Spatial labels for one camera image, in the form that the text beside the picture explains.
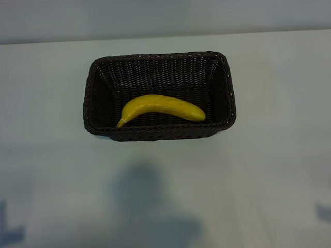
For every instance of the yellow banana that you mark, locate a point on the yellow banana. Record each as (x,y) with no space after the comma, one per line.
(160,104)

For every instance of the dark brown wicker basket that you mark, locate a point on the dark brown wicker basket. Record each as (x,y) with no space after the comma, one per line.
(160,77)

